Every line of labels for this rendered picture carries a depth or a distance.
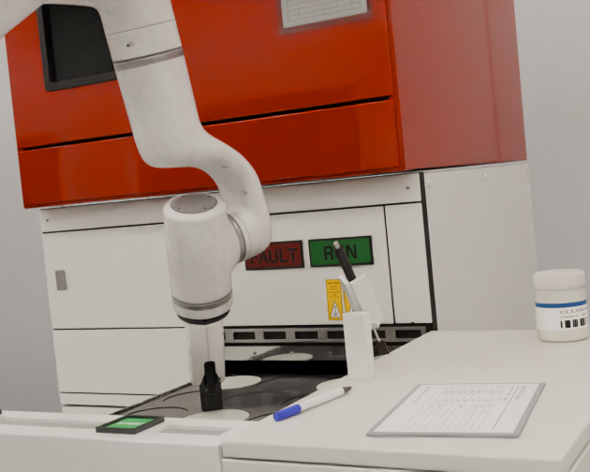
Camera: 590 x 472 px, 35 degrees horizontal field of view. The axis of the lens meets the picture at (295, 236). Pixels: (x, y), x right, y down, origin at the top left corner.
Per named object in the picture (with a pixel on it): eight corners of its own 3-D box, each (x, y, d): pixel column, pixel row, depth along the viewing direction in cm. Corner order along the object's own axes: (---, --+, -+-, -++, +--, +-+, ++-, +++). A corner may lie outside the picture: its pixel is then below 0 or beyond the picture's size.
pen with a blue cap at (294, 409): (346, 383, 112) (272, 412, 101) (353, 383, 111) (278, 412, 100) (347, 390, 112) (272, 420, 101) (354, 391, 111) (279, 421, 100)
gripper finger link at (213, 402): (198, 372, 134) (200, 408, 137) (199, 385, 132) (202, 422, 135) (219, 369, 135) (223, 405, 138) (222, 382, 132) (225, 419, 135)
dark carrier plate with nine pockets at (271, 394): (220, 376, 165) (220, 373, 165) (401, 379, 148) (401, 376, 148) (92, 429, 135) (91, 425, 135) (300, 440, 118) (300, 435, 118)
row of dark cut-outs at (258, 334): (203, 342, 172) (201, 329, 171) (427, 341, 150) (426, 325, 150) (201, 343, 171) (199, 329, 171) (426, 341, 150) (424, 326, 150)
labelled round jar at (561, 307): (544, 333, 137) (538, 270, 136) (594, 332, 133) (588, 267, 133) (532, 343, 131) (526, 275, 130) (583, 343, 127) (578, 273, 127)
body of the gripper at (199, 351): (173, 286, 133) (180, 350, 138) (177, 324, 124) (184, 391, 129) (226, 280, 134) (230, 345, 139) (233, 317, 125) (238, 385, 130)
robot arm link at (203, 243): (212, 264, 134) (158, 287, 128) (205, 181, 128) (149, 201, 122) (249, 286, 128) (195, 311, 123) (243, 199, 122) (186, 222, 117)
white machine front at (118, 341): (68, 402, 192) (47, 208, 190) (445, 414, 153) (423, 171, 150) (58, 405, 189) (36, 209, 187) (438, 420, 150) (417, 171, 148)
